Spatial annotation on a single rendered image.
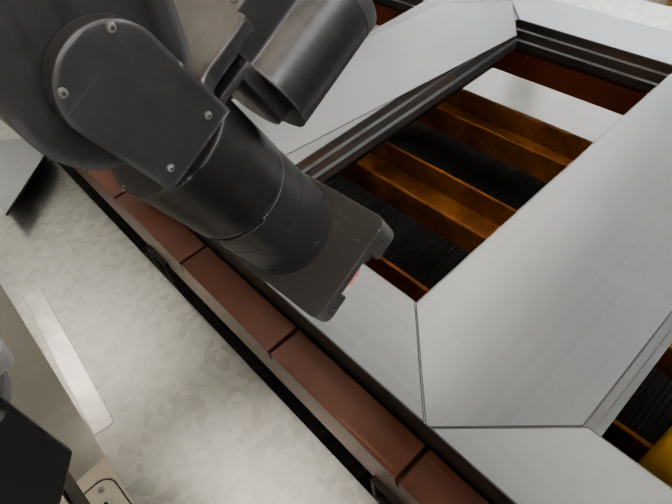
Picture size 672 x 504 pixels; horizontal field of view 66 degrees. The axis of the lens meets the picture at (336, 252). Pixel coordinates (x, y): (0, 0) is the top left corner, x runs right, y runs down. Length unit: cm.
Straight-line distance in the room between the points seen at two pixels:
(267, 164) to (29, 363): 165
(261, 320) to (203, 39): 41
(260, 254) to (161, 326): 55
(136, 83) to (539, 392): 41
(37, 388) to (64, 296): 88
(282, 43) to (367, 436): 37
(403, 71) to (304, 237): 62
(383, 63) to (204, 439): 62
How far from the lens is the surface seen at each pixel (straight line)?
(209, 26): 21
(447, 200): 88
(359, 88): 83
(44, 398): 175
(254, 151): 22
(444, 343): 50
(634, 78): 94
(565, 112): 235
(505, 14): 103
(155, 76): 17
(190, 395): 73
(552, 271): 57
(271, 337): 56
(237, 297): 60
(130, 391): 76
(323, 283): 28
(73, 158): 18
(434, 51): 91
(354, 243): 28
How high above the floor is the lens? 129
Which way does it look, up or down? 48 degrees down
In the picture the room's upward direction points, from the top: 9 degrees counter-clockwise
